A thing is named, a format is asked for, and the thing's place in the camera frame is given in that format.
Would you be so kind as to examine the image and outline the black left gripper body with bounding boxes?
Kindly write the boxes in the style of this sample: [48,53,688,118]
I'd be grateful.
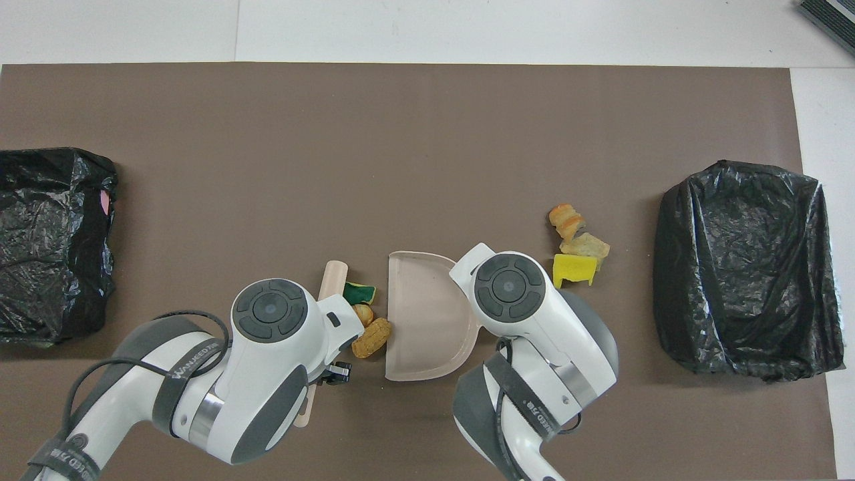
[319,361,353,386]

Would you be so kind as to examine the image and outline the bumpy golden bread roll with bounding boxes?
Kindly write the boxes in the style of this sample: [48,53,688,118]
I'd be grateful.
[351,317,392,359]

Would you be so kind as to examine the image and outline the beige hand brush black bristles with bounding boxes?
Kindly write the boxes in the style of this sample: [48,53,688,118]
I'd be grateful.
[294,261,349,430]

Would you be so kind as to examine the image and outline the beige plastic dustpan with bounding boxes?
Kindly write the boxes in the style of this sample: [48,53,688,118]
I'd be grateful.
[385,251,480,383]

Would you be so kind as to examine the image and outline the toasted bread chunk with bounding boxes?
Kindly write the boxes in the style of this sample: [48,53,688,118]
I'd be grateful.
[560,232,611,263]

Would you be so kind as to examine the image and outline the black bin with pink spot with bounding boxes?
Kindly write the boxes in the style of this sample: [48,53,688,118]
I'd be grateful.
[0,148,119,347]

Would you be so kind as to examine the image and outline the black bag lined bin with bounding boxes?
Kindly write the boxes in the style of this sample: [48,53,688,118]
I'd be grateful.
[653,160,846,383]

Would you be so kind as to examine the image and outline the brown table mat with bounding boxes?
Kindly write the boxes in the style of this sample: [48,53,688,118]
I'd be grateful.
[0,63,839,481]

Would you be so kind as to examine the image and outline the dark ribbed panel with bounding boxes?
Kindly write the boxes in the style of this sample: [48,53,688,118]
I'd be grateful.
[797,0,855,57]

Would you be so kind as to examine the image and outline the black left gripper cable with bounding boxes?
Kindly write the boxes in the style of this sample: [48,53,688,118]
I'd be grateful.
[63,309,232,435]

